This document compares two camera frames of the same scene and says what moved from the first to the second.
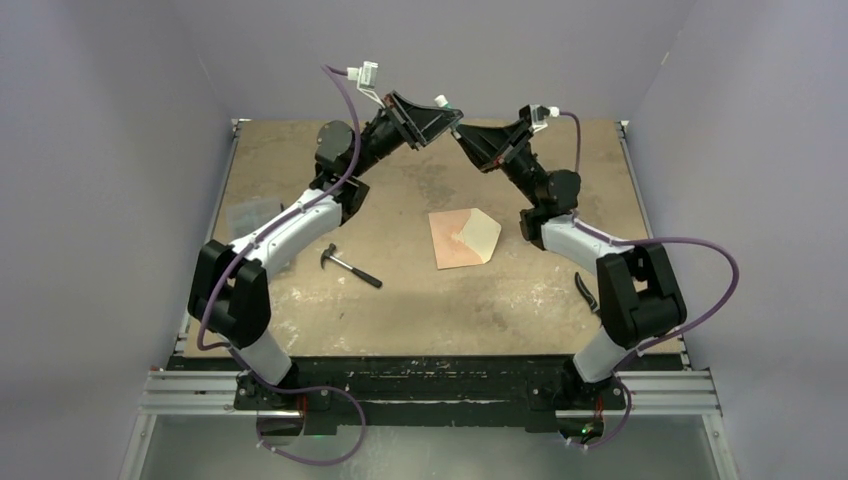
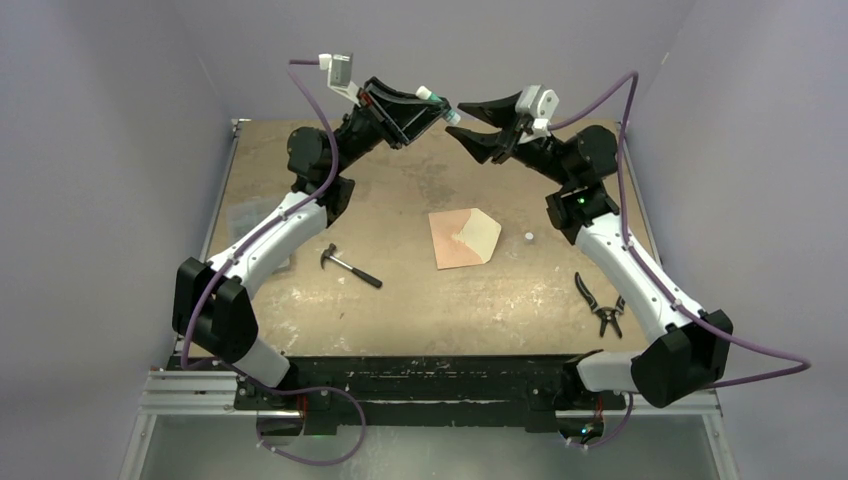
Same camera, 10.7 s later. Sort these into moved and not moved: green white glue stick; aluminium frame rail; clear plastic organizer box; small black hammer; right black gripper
Moved: right black gripper; green white glue stick
Not moved: small black hammer; aluminium frame rail; clear plastic organizer box
